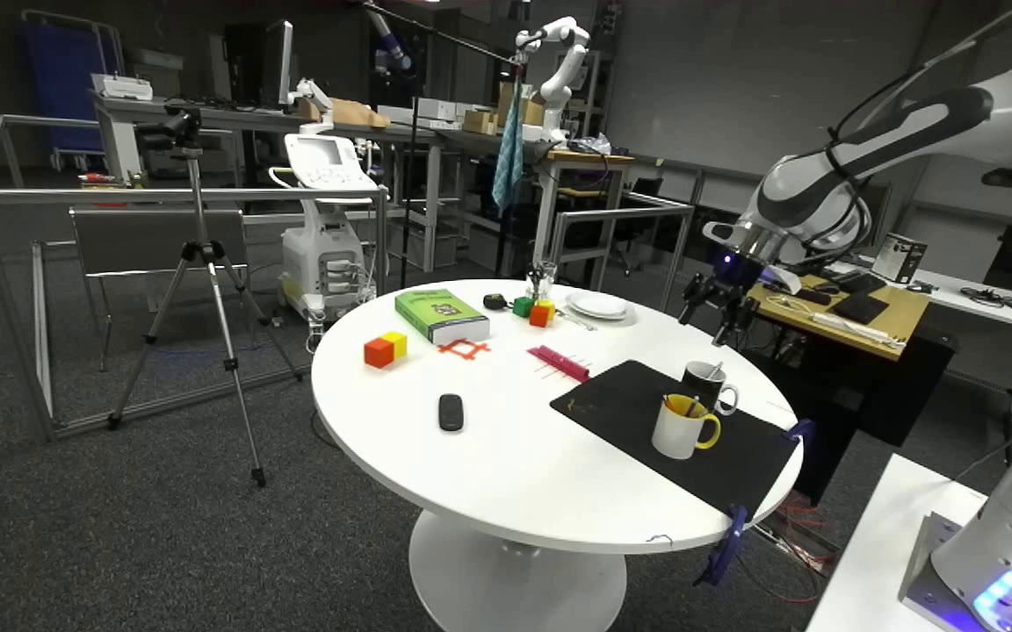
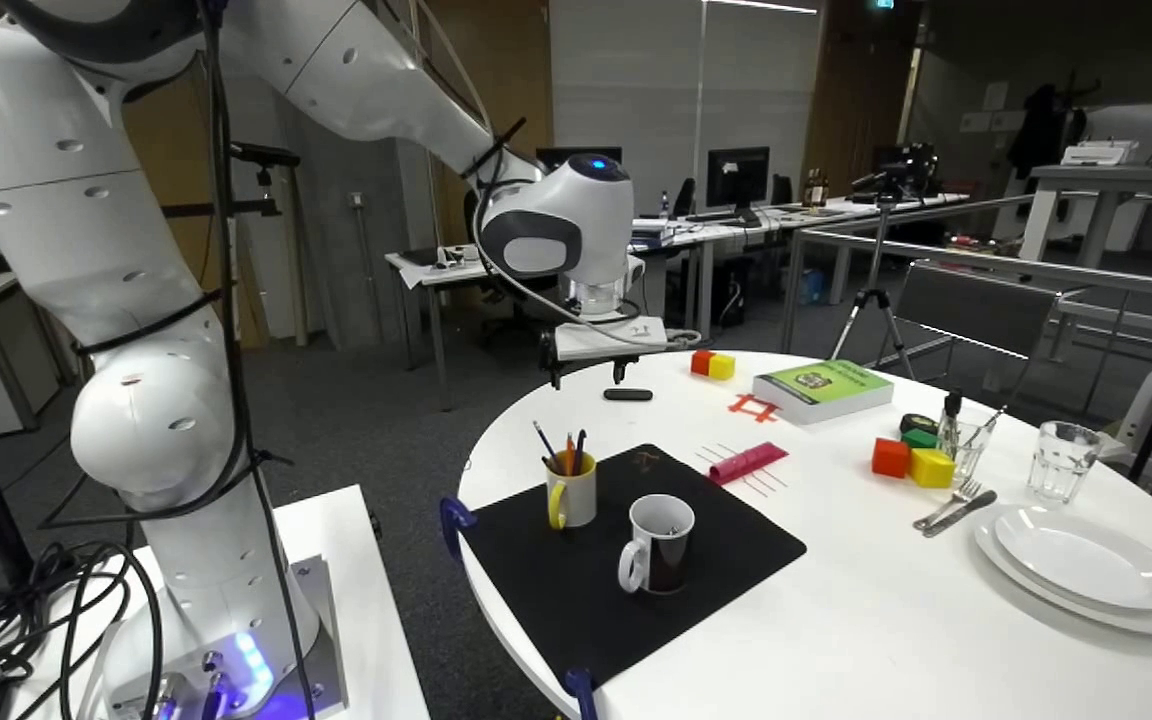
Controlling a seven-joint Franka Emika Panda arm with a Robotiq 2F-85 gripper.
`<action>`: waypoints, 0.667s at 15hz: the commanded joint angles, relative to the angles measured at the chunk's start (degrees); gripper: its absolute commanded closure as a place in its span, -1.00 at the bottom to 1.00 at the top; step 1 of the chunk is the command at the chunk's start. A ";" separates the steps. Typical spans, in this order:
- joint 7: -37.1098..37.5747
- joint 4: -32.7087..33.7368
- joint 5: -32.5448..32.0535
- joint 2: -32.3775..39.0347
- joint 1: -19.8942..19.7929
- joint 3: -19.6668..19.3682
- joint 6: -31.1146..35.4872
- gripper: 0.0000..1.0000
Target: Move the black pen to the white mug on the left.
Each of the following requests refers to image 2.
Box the green book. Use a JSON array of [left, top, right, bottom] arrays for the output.
[[746, 358, 900, 429]]

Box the blue table clamp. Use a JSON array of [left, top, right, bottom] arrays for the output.
[[561, 669, 603, 720], [434, 493, 476, 553]]

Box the white background table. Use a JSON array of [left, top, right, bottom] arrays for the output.
[[1016, 155, 1152, 263]]

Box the aluminium frame railing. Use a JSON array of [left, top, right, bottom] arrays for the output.
[[779, 191, 1152, 406]]

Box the yellow block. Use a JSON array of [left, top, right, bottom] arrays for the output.
[[906, 444, 958, 493]]

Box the black computer monitor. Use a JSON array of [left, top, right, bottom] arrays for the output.
[[704, 142, 776, 217]]

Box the white mug yellow handle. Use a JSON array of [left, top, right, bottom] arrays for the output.
[[543, 450, 598, 534]]

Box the green block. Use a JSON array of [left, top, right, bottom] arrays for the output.
[[895, 408, 944, 453]]

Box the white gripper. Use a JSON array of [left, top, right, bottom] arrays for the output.
[[552, 312, 672, 389]]

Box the black cable bundle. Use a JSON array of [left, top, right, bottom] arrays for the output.
[[0, 536, 171, 720]]

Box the grey panel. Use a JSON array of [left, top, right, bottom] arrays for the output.
[[893, 255, 1065, 362]]

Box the silver knife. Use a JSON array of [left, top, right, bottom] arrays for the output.
[[911, 489, 991, 541]]

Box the black camera on tripod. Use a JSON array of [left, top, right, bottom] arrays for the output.
[[853, 135, 948, 203]]

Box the small white plate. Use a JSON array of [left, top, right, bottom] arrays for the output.
[[989, 502, 1152, 618]]

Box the black table mat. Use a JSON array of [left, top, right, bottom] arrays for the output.
[[448, 439, 811, 695]]

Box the black stand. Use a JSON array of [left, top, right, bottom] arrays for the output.
[[222, 135, 308, 351]]

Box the white robot platform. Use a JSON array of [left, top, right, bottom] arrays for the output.
[[0, 482, 433, 720]]

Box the black and white mug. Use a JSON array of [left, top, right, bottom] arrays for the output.
[[611, 489, 698, 601]]

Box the small glass with sticks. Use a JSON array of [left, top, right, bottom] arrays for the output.
[[953, 406, 1008, 493]]

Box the black upright marker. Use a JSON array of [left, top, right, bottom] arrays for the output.
[[939, 385, 963, 455]]

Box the orange block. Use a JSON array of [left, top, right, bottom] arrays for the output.
[[868, 433, 914, 482]]

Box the large white plate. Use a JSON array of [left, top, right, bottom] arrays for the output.
[[967, 513, 1152, 640]]

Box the dark pencil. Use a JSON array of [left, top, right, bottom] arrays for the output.
[[528, 418, 564, 477]]

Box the silver fork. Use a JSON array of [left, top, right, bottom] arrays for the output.
[[929, 485, 1003, 536]]

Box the orange plastic frame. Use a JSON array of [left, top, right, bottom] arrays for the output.
[[724, 389, 782, 429]]

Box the pink ruler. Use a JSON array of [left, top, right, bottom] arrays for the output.
[[704, 439, 793, 489]]

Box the camera tripod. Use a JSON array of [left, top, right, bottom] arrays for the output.
[[825, 195, 931, 385]]

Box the clear drinking glass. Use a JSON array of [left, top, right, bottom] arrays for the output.
[[1025, 418, 1103, 513]]

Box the long white desk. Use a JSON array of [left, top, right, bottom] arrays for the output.
[[383, 191, 972, 389]]

